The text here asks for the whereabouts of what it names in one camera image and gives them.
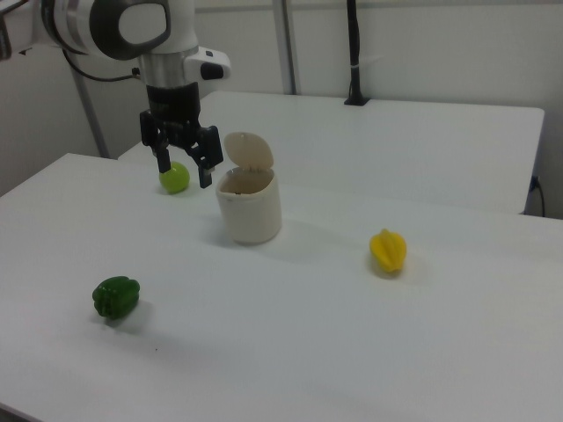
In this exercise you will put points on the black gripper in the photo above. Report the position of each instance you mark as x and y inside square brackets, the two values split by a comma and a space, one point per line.
[173, 105]

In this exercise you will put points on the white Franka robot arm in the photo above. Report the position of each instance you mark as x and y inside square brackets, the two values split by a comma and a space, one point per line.
[132, 22]

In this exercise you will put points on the light green toy apple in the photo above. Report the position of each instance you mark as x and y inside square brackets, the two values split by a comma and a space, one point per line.
[176, 182]

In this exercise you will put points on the wooden spatula in cup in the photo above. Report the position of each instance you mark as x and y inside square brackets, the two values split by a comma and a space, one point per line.
[246, 149]

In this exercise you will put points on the cream ceramic cup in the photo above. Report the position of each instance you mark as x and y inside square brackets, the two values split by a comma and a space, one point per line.
[250, 215]

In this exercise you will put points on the dark green toy bell pepper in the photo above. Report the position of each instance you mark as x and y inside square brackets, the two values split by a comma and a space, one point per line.
[116, 296]

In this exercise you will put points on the black pole with base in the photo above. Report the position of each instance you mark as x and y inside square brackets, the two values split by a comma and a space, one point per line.
[352, 44]

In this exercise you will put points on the yellow toy starfruit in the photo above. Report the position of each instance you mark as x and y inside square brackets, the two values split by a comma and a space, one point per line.
[387, 252]

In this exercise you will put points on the grey metal frame post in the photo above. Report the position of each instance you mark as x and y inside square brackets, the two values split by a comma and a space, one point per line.
[286, 44]
[90, 110]

